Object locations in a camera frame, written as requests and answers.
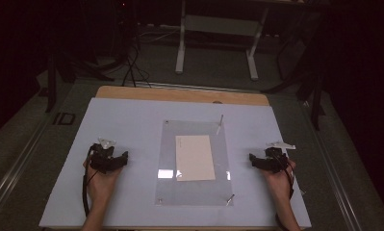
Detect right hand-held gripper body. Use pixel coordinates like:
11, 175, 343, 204
259, 141, 297, 174

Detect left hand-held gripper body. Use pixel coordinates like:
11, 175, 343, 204
89, 137, 120, 175

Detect clear acrylic photo frame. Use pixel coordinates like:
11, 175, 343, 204
154, 114, 236, 207

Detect photo card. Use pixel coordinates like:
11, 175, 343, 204
174, 134, 217, 183

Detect person's left hand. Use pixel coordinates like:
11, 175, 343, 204
82, 158, 123, 203

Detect person's right hand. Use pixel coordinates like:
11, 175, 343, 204
260, 159, 297, 200

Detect white table board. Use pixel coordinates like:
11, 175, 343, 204
38, 96, 313, 229

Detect wooden table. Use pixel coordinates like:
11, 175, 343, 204
48, 85, 280, 231

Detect black tripod stand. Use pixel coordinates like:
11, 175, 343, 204
261, 13, 329, 132

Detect black metal stand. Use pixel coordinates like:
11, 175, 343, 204
44, 47, 116, 114

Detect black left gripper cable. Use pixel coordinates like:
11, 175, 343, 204
81, 145, 100, 218

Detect black floor bracket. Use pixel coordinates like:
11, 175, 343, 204
52, 112, 76, 126

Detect metal floor rail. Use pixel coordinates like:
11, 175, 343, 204
0, 112, 53, 220
298, 98, 365, 231

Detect black floor cables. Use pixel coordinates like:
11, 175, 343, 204
120, 30, 153, 89

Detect white floor cable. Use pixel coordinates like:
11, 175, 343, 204
137, 22, 182, 44

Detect white metal desk frame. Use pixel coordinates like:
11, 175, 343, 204
174, 0, 271, 82

